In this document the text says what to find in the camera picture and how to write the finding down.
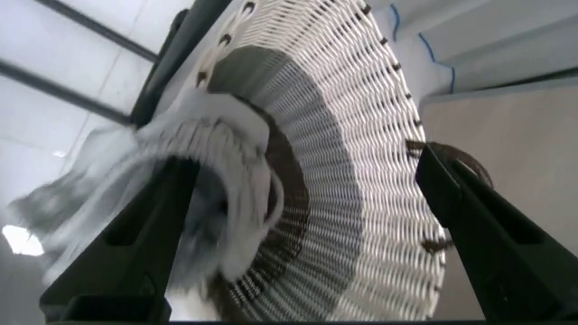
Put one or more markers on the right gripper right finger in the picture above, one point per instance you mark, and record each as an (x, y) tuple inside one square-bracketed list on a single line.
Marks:
[(506, 244)]

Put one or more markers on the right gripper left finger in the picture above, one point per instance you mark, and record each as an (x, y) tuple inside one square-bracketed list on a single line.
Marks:
[(131, 257)]

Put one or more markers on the white laundry basket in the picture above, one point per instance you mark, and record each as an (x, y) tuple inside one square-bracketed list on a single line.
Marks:
[(361, 135)]

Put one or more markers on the black clothes rack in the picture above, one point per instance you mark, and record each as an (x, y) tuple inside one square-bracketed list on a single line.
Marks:
[(180, 54)]

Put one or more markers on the white curtain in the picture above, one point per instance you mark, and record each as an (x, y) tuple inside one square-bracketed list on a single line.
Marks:
[(496, 27)]

